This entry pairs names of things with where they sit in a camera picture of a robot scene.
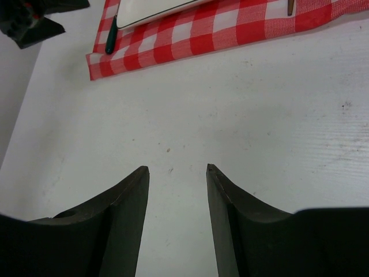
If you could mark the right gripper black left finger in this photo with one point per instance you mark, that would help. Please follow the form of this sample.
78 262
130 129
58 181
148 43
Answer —
100 237

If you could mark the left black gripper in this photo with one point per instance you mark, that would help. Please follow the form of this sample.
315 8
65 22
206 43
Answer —
25 22

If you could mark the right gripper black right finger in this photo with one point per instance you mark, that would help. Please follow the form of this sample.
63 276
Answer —
252 238

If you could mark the gold spoon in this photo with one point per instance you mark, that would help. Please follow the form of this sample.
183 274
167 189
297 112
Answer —
111 38

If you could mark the white rectangular plate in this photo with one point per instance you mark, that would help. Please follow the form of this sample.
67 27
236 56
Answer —
132 13

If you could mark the red white checkered cloth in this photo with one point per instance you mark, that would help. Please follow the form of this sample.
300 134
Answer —
213 26

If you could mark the teal handled knife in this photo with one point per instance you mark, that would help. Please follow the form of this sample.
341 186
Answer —
290 7

